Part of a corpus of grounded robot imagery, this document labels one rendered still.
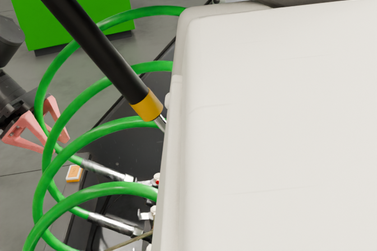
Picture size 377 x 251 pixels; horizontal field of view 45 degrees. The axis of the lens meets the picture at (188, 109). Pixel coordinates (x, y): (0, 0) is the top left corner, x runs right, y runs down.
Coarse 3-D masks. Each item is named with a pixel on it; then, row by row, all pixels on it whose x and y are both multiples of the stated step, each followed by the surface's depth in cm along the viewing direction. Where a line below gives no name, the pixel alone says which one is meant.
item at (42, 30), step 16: (16, 0) 372; (32, 0) 375; (80, 0) 384; (96, 0) 388; (112, 0) 391; (128, 0) 395; (16, 16) 379; (32, 16) 381; (48, 16) 385; (96, 16) 395; (32, 32) 388; (48, 32) 392; (64, 32) 395; (112, 32) 406; (128, 32) 414; (32, 48) 395; (48, 48) 403
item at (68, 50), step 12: (132, 12) 63; (144, 12) 63; (156, 12) 63; (168, 12) 63; (180, 12) 63; (96, 24) 65; (108, 24) 64; (72, 48) 66; (60, 60) 67; (48, 72) 69; (48, 84) 70; (36, 96) 71; (36, 108) 72; (36, 120) 73; (48, 132) 76; (72, 156) 78
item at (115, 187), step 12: (84, 192) 50; (96, 192) 49; (108, 192) 49; (120, 192) 49; (132, 192) 49; (144, 192) 49; (156, 192) 50; (60, 204) 51; (72, 204) 50; (48, 216) 51; (36, 228) 53; (36, 240) 54
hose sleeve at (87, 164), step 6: (84, 162) 78; (90, 162) 79; (84, 168) 79; (90, 168) 79; (96, 168) 79; (102, 168) 79; (108, 168) 80; (102, 174) 79; (108, 174) 79; (114, 174) 80; (120, 174) 80; (114, 180) 80; (120, 180) 80
